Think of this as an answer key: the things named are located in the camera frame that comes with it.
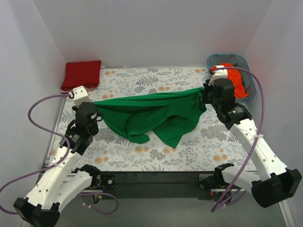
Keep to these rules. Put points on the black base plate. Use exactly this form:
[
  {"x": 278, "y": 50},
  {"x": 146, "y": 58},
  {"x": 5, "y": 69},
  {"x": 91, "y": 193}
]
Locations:
[{"x": 160, "y": 185}]

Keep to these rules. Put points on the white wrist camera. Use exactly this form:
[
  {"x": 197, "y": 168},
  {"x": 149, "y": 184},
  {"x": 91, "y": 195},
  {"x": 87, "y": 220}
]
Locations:
[
  {"x": 80, "y": 95},
  {"x": 217, "y": 72}
]

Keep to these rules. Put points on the floral table mat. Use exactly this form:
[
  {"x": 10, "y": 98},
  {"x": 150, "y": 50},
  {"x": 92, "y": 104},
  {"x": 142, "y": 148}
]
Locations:
[{"x": 210, "y": 144}]

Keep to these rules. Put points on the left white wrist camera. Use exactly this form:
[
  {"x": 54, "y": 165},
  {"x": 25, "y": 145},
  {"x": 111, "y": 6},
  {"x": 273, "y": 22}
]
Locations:
[{"x": 80, "y": 95}]

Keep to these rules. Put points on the folded red t-shirt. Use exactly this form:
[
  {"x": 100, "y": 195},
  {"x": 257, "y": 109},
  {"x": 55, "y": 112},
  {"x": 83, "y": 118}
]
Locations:
[{"x": 84, "y": 73}]

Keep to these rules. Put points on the green t-shirt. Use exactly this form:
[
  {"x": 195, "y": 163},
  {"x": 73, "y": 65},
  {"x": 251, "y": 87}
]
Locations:
[{"x": 170, "y": 115}]

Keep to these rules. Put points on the blue plastic bin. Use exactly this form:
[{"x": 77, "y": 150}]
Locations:
[{"x": 236, "y": 61}]

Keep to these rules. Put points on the orange t-shirt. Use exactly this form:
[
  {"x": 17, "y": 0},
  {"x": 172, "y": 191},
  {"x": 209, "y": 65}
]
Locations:
[{"x": 236, "y": 78}]

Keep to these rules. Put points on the folded pink cloth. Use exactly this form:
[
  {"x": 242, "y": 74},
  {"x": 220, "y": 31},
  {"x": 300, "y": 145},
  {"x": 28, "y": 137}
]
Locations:
[{"x": 68, "y": 91}]

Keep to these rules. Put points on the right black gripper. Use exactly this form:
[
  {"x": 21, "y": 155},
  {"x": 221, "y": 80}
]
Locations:
[{"x": 206, "y": 95}]

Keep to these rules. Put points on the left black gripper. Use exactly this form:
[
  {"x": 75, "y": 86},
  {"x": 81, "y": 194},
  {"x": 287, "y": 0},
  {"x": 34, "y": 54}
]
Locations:
[{"x": 95, "y": 117}]

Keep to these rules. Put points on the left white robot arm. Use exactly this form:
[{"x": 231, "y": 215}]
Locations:
[{"x": 42, "y": 206}]

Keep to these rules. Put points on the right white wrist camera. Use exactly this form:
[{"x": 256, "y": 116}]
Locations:
[{"x": 217, "y": 72}]

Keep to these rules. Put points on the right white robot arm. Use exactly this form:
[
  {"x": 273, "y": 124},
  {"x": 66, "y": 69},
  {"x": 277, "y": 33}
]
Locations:
[{"x": 274, "y": 181}]

